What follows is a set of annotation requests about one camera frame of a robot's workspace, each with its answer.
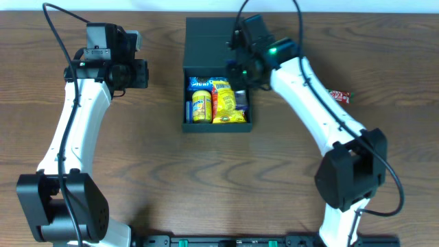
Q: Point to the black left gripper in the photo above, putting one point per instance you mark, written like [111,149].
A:
[138,73]

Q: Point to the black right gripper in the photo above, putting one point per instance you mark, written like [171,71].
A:
[234,71]

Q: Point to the dark blue chocolate bar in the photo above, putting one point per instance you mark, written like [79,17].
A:
[241,100]

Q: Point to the yellow snack bag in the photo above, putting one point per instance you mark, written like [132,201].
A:
[227,114]

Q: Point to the black gift box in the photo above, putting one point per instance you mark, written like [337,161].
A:
[206,55]

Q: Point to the blue Oreo cookie pack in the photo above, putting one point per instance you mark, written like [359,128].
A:
[203,83]

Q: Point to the yellow candy jar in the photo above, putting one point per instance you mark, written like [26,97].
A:
[201,107]

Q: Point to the green red KitKat bar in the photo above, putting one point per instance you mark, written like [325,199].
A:
[341,96]

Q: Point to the red snack bag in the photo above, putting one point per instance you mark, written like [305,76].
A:
[215,96]

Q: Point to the small blue gum pack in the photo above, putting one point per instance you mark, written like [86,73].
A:
[188,112]

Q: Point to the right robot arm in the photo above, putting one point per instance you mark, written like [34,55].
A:
[349,174]

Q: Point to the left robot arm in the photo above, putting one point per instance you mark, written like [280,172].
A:
[60,200]

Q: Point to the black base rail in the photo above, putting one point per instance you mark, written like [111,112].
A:
[300,240]

